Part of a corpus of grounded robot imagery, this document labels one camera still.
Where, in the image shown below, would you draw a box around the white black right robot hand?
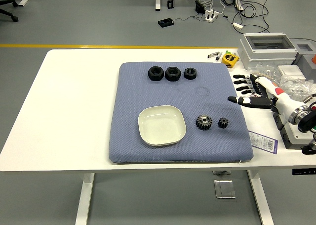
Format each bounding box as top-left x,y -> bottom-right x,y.
227,73 -> 301,126

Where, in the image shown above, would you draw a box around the small dark metal gear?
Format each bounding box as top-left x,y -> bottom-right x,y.
217,117 -> 229,129

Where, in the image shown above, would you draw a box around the large dark metal gear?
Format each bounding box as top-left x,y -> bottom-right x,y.
196,114 -> 214,131

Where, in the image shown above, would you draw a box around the small white box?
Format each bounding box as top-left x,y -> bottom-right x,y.
276,64 -> 303,80

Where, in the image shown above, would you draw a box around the white grey control box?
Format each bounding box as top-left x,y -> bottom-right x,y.
273,111 -> 316,151

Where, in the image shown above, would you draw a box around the grey box with orange button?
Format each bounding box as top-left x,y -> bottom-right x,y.
292,41 -> 316,82

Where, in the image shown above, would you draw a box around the small black hex nut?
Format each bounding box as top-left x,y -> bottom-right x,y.
184,67 -> 198,81

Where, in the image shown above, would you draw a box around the large black hex nut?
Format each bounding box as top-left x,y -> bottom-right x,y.
164,66 -> 182,82
147,66 -> 164,82

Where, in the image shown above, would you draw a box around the black box with plugs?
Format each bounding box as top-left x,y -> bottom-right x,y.
195,0 -> 206,14

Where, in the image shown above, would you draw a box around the crumpled clear plastic bags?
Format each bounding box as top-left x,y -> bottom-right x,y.
255,63 -> 316,102

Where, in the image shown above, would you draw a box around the white label card purple edge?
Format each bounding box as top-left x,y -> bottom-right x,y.
248,130 -> 279,154

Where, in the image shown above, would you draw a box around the yellow tape measure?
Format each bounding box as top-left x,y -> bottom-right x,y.
221,53 -> 240,69

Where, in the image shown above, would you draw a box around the black table control panel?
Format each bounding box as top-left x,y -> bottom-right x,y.
292,168 -> 316,176

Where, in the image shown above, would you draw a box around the blue-grey quilted mat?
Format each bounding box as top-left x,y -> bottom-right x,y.
108,61 -> 254,164

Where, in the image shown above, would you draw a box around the white table leg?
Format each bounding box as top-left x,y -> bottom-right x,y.
247,170 -> 275,225
75,173 -> 95,225

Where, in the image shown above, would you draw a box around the white power strip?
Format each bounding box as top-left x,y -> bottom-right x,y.
204,9 -> 220,23

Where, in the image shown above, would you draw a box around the metal floor plate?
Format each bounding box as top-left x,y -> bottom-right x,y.
213,179 -> 237,199

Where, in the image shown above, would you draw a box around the white square dish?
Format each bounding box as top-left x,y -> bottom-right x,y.
137,105 -> 187,147

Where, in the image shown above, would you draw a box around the black flat device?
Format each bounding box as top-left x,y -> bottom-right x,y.
158,17 -> 175,28

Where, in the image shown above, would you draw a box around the black office chair base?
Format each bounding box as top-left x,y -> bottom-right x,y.
0,0 -> 19,23

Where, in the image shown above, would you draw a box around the grey enclosure with clear lid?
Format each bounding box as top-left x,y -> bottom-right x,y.
238,32 -> 298,71

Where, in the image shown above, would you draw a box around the black looped cable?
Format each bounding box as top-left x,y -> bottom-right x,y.
222,0 -> 271,34

